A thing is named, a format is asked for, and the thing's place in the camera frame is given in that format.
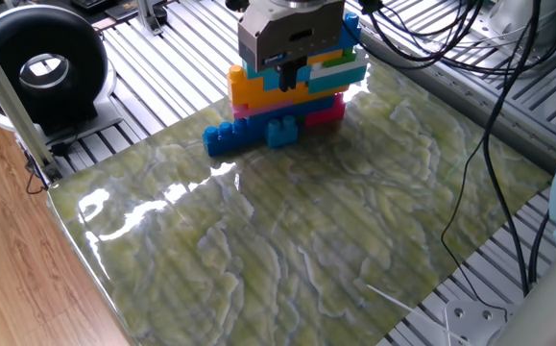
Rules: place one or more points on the grey Schunk gripper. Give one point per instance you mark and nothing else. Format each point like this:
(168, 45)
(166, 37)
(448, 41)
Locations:
(289, 33)

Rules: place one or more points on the teal two-stud toy block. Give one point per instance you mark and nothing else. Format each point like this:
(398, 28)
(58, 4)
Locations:
(268, 77)

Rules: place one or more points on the light blue flat block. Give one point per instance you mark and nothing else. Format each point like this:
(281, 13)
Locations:
(270, 84)

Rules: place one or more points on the long orange toy block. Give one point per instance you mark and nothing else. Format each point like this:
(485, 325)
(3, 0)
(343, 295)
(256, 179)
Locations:
(297, 97)

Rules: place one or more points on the slim orange toy block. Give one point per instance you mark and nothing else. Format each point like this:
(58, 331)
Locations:
(323, 56)

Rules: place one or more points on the medium blue toy block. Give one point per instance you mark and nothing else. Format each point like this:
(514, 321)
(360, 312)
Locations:
(316, 106)

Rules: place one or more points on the long teal toy block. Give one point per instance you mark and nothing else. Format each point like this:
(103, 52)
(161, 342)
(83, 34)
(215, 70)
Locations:
(337, 81)

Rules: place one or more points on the white toy block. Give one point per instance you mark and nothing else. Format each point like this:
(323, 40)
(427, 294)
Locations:
(340, 68)

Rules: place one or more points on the light pink toy block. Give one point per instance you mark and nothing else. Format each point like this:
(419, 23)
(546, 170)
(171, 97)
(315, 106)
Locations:
(258, 110)

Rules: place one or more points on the green flat toy block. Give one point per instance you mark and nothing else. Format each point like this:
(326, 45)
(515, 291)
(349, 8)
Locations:
(340, 60)

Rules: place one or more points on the chunky orange toy block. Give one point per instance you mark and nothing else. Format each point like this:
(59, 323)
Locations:
(241, 91)

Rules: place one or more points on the magenta toy block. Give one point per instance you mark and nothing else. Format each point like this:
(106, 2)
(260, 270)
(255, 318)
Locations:
(325, 115)

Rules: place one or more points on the light blue crosswise block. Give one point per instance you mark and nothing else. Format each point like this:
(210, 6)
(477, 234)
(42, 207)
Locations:
(282, 134)

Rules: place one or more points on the dark blue four-stud block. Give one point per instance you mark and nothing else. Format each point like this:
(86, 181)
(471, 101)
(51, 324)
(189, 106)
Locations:
(352, 33)

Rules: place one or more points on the long blue base block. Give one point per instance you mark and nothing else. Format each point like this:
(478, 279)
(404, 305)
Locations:
(229, 139)

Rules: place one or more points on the green marble-pattern mat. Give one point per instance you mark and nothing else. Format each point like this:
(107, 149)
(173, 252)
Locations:
(282, 230)

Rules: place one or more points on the dark flat notebook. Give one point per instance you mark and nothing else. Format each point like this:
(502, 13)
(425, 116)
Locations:
(124, 10)

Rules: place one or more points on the black keyboard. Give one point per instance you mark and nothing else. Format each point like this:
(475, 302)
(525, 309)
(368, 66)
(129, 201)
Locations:
(90, 4)

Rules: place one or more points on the white rounded device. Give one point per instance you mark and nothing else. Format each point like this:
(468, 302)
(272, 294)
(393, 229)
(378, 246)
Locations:
(517, 19)

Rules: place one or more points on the black power plug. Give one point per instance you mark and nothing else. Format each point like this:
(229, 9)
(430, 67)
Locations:
(57, 149)

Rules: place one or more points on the white zip tie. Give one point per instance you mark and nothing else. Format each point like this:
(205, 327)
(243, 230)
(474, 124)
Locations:
(402, 303)

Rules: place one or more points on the black round mount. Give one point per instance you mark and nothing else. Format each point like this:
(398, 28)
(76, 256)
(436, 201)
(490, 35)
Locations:
(235, 4)

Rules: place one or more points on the aluminium frame post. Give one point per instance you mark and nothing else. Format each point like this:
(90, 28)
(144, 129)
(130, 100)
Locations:
(147, 17)
(16, 106)

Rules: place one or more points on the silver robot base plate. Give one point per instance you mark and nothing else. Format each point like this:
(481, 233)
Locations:
(474, 322)

